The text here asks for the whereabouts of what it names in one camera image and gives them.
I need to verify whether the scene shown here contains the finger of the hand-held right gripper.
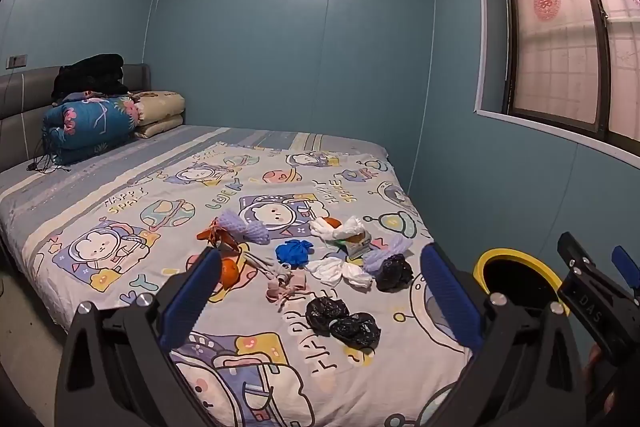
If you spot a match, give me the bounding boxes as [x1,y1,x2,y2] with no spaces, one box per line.
[556,231,594,279]
[611,245,640,296]

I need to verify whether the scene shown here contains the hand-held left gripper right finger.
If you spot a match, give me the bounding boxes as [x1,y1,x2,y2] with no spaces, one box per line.
[419,243,588,427]

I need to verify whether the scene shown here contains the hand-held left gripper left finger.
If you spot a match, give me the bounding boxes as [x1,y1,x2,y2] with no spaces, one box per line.
[54,248,223,427]

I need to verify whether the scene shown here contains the orange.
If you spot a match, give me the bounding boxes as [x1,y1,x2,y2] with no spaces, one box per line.
[219,258,246,292]

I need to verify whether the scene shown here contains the yellow rimmed black trash bin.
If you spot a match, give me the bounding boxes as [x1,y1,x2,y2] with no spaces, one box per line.
[473,248,571,317]

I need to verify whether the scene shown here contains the purple foam fruit net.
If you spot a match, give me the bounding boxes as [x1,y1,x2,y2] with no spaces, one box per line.
[362,234,409,273]
[218,209,274,244]

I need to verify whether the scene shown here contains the green snack packet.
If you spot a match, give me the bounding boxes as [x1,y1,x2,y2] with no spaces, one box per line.
[344,231,374,261]

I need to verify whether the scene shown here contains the person's right hand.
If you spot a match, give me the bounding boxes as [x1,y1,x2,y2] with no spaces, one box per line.
[588,345,609,404]

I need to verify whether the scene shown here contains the crumpled black plastic bag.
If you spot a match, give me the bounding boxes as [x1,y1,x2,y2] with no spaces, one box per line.
[374,254,415,293]
[329,311,382,351]
[304,296,351,336]

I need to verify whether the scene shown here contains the orange peel scrap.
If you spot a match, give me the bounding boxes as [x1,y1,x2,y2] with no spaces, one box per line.
[196,216,240,253]

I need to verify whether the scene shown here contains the grey cloth scrap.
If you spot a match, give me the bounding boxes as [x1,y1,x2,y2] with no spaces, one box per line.
[240,251,294,288]

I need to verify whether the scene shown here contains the cartoon printed blanket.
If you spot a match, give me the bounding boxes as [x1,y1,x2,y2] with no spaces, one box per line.
[0,139,474,427]

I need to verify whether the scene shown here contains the blue rubber glove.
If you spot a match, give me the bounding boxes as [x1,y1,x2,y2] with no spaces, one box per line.
[274,238,314,269]

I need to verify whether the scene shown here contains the blue striped bedsheet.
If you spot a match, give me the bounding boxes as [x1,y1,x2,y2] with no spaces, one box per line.
[0,124,389,228]

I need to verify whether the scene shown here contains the beige pillows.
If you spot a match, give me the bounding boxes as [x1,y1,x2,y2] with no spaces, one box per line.
[132,90,186,139]

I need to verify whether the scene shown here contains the dark framed window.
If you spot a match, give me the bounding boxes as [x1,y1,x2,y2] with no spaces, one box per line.
[470,0,640,154]

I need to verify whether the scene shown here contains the blue floral folded quilt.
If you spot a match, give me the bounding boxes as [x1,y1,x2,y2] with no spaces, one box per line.
[42,95,142,166]

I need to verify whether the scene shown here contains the black clothes pile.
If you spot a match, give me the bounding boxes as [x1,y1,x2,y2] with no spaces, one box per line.
[51,53,132,102]

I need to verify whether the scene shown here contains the red round window sticker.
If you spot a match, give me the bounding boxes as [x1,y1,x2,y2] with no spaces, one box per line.
[532,0,561,24]

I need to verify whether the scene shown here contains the black cable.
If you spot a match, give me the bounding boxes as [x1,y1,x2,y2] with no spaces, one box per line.
[27,126,72,174]

